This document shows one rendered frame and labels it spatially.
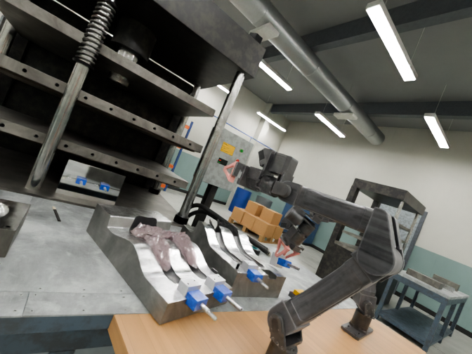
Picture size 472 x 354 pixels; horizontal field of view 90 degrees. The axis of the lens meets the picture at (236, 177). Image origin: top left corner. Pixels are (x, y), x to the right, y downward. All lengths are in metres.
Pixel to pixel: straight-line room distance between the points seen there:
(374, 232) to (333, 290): 0.15
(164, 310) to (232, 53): 1.33
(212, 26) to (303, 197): 1.15
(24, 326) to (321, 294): 0.58
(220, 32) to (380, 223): 1.29
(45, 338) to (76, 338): 0.06
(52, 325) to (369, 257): 0.63
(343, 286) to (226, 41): 1.34
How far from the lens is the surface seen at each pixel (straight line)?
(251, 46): 1.63
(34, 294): 0.69
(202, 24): 1.50
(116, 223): 0.91
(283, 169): 0.68
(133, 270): 0.75
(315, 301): 0.60
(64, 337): 0.75
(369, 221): 0.54
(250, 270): 0.89
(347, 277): 0.57
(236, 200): 8.21
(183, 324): 0.70
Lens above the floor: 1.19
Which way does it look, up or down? level
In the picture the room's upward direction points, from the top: 22 degrees clockwise
